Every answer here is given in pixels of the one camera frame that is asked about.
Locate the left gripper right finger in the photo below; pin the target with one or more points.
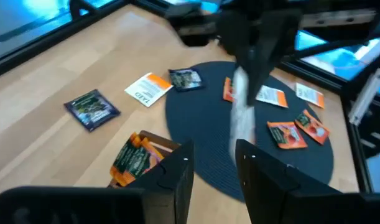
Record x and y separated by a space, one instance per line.
301 205

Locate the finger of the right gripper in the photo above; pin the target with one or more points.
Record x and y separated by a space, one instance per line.
270 46
233 34

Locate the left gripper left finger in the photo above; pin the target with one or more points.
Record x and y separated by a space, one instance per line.
115 205

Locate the white orange Tazo tea bag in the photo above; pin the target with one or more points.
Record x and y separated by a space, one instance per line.
309 95
147 89
273 96

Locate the blackcurrant tea bag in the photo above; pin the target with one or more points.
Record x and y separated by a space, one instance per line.
91 109
186 79

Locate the wooden tea organiser box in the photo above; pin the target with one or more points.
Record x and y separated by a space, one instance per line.
164 144

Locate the round dark woven placemat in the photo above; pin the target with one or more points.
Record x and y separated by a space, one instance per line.
208 124

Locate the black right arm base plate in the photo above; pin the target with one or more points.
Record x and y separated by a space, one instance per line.
192 40

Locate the silver metal bracket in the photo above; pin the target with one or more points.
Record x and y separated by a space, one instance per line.
367 96

